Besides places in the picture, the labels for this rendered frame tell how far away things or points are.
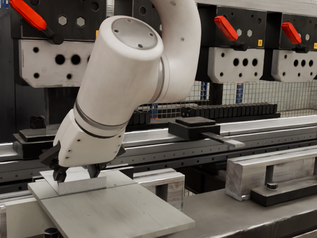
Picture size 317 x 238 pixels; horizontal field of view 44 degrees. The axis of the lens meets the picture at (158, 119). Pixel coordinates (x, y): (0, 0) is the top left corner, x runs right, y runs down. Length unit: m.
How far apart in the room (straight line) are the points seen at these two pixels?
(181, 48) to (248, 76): 0.41
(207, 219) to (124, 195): 0.28
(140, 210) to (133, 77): 0.23
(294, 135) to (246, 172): 0.56
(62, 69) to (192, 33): 0.26
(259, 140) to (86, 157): 0.87
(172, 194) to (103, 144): 0.31
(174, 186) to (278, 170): 0.34
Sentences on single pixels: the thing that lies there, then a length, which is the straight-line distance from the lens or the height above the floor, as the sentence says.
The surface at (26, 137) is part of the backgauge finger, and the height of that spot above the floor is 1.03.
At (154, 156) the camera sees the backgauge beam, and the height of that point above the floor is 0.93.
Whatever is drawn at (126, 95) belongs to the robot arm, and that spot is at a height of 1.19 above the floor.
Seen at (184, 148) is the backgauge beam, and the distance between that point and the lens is 1.19.
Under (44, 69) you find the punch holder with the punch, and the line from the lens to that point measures 0.68.
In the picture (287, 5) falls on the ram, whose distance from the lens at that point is 1.02.
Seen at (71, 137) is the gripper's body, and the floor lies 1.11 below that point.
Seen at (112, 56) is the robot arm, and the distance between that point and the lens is 0.47.
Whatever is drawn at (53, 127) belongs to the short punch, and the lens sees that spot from 0.75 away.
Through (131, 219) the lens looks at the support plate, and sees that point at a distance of 0.59.
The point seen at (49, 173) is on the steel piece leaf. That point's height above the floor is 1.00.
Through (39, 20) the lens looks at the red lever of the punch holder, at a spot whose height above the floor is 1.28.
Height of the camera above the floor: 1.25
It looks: 11 degrees down
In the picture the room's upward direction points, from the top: 2 degrees clockwise
